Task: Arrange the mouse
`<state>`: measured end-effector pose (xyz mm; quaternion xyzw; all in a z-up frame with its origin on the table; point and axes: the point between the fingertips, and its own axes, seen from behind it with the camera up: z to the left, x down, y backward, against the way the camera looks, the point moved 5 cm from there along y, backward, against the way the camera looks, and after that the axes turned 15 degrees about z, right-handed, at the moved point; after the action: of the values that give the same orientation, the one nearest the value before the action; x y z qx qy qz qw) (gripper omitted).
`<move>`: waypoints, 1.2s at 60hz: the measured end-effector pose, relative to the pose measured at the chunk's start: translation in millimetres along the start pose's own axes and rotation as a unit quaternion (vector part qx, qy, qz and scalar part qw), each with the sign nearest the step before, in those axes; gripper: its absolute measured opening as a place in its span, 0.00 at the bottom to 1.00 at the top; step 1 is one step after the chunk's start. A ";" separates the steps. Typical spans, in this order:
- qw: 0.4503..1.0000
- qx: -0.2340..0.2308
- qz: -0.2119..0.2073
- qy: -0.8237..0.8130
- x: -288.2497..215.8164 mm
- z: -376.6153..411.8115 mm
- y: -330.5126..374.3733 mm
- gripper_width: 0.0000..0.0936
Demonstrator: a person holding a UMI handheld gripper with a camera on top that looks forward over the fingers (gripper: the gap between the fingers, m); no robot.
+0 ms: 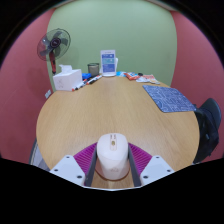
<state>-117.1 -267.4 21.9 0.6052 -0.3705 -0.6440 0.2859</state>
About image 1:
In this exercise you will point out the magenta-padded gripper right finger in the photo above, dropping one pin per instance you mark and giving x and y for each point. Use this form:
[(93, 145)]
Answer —
[(156, 168)]

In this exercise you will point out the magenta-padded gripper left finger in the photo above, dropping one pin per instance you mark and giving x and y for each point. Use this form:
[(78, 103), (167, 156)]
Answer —
[(66, 168)]

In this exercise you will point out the beige computer mouse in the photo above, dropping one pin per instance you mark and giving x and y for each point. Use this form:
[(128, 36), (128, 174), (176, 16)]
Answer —
[(112, 156)]

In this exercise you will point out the blue patterned mouse pad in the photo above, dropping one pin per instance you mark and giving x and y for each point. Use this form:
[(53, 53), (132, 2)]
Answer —
[(170, 98)]

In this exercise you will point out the black whiteboard marker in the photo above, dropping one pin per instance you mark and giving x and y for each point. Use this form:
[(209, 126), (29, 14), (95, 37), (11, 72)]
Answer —
[(94, 79), (79, 85)]

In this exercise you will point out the black chair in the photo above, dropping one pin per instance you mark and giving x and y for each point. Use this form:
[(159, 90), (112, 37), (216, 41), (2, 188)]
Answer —
[(214, 105)]

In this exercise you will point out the white tissue box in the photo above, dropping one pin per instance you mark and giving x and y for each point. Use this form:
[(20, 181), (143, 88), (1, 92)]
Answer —
[(66, 81)]

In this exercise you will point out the orange and white snack packet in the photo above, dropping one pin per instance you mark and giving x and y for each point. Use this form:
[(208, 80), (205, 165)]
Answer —
[(153, 79)]

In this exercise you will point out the small blue box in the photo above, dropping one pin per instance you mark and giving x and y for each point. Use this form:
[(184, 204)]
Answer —
[(86, 76)]

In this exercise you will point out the small black round lid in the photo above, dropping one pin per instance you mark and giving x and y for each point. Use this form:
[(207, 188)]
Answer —
[(140, 74)]

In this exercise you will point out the orange snack bag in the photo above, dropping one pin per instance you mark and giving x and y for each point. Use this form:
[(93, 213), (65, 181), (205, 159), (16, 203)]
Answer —
[(130, 76)]

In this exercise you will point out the blue snack packet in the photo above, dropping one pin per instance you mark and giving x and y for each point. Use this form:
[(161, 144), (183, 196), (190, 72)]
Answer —
[(121, 73)]

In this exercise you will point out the dark mesh pen cup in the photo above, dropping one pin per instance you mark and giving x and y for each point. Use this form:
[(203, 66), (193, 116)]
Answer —
[(93, 69)]

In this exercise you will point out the white chair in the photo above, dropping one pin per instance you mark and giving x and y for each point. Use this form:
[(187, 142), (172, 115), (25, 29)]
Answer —
[(117, 64)]

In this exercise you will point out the acrylic sign stand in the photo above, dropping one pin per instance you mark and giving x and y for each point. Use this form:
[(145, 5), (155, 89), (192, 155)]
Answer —
[(108, 62)]

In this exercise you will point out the standing fan with red pole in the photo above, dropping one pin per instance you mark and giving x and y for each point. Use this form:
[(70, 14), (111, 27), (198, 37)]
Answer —
[(54, 42)]

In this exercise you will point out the white wall outlet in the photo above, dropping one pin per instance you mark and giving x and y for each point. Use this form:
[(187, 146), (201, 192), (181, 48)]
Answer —
[(48, 94)]

